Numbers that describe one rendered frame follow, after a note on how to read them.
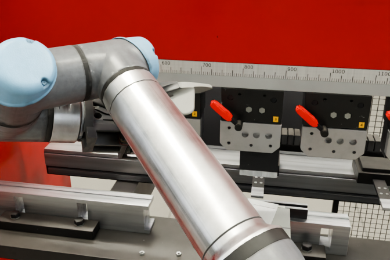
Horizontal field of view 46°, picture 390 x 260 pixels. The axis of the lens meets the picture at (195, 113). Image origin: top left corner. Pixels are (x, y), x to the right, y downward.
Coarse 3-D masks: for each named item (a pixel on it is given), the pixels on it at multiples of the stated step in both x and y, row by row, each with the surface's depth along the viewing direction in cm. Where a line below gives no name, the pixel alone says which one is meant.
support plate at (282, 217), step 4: (280, 208) 122; (284, 208) 122; (288, 208) 122; (276, 212) 121; (280, 212) 121; (284, 212) 121; (288, 212) 121; (276, 216) 119; (280, 216) 119; (284, 216) 119; (288, 216) 119; (276, 220) 118; (280, 220) 118; (284, 220) 118; (288, 220) 118; (272, 224) 116; (276, 224) 116; (280, 224) 116; (284, 224) 116; (288, 224) 116; (288, 232) 113
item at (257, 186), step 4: (256, 176) 137; (260, 176) 137; (252, 180) 135; (256, 180) 135; (260, 180) 135; (264, 180) 135; (252, 184) 133; (256, 184) 133; (260, 184) 133; (252, 188) 131; (256, 188) 131; (260, 188) 131; (252, 192) 129; (256, 192) 129; (260, 192) 129; (252, 196) 128; (256, 196) 128; (260, 196) 127
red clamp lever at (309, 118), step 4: (296, 108) 106; (300, 108) 105; (304, 108) 106; (300, 112) 105; (304, 112) 105; (308, 112) 106; (304, 116) 105; (308, 116) 105; (312, 116) 106; (308, 120) 105; (312, 120) 105; (316, 120) 106; (312, 124) 106; (316, 124) 105; (320, 128) 106; (324, 128) 106; (320, 132) 106; (324, 132) 105; (324, 136) 106
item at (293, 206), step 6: (252, 198) 127; (282, 204) 125; (288, 204) 125; (294, 204) 124; (300, 204) 124; (306, 204) 124; (294, 210) 123; (300, 210) 122; (306, 210) 122; (294, 216) 123; (300, 216) 123; (306, 216) 123
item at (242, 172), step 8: (240, 152) 119; (248, 152) 119; (256, 152) 119; (240, 160) 120; (248, 160) 120; (256, 160) 120; (264, 160) 119; (272, 160) 119; (240, 168) 121; (248, 168) 121; (256, 168) 120; (264, 168) 120; (272, 168) 120; (264, 176) 122; (272, 176) 122
